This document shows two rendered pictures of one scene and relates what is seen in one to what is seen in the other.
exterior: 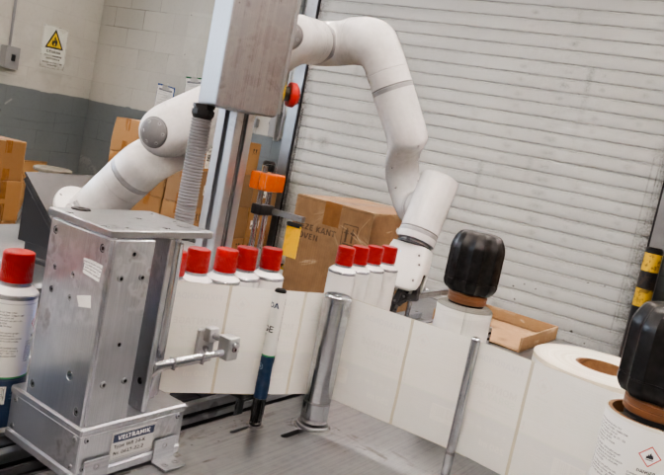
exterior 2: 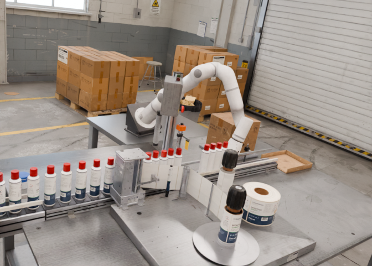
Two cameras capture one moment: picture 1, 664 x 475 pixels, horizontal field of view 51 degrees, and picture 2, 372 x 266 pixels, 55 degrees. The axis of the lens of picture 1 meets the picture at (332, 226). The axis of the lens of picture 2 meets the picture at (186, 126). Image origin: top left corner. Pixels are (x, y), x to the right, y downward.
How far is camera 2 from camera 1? 110 cm
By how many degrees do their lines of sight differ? 21
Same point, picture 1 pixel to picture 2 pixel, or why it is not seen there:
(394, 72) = (230, 85)
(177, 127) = not seen: hidden behind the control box
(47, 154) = (153, 53)
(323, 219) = (218, 124)
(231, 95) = (164, 111)
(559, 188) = not seen: outside the picture
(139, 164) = (158, 105)
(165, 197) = not seen: hidden behind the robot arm
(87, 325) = (121, 177)
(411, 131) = (236, 104)
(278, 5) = (175, 88)
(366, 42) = (221, 75)
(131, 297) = (130, 172)
